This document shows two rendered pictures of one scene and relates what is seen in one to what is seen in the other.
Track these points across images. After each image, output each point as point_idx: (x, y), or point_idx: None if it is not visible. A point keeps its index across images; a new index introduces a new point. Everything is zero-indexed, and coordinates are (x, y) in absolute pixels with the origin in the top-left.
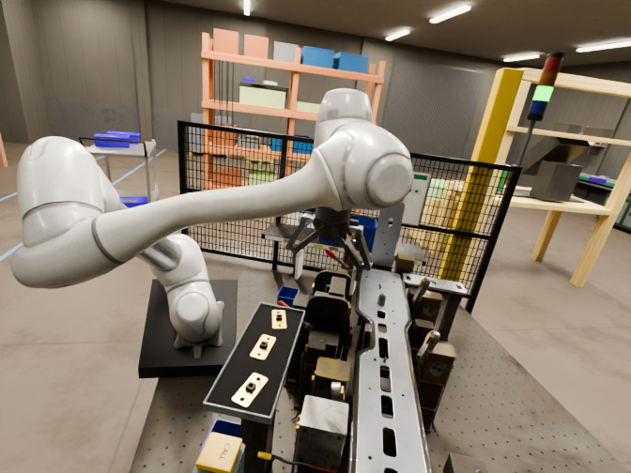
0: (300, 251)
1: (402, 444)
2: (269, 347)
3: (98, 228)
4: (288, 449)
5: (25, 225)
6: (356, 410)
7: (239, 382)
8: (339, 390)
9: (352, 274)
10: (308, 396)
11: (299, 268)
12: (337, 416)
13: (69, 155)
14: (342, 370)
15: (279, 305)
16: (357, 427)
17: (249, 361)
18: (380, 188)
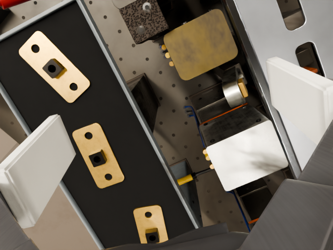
0: (5, 195)
1: (328, 56)
2: (108, 153)
3: None
4: (151, 50)
5: None
6: (250, 51)
7: (130, 232)
8: (244, 101)
9: (315, 142)
10: (210, 148)
11: (59, 166)
12: (265, 149)
13: None
14: (216, 37)
15: (7, 8)
16: (263, 77)
17: (108, 196)
18: None
